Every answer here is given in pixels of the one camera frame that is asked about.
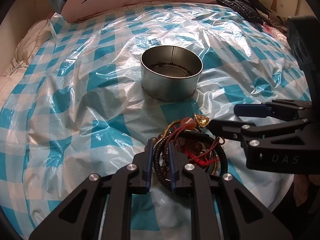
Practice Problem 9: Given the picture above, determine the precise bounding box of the black shiny jacket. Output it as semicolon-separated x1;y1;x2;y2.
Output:
216;0;270;24

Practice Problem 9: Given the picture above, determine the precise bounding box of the round metal tin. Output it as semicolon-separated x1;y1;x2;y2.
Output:
140;46;203;102

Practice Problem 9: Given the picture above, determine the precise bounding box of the pile of clothes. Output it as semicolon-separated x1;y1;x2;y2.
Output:
259;12;288;35

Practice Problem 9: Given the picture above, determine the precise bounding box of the bracelets pile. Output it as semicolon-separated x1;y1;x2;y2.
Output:
144;113;229;191

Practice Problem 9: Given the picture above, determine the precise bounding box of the blue checkered plastic sheet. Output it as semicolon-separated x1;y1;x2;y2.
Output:
1;3;310;239

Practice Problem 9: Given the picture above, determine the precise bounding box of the white striped bed quilt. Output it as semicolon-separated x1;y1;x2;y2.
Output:
0;19;52;108

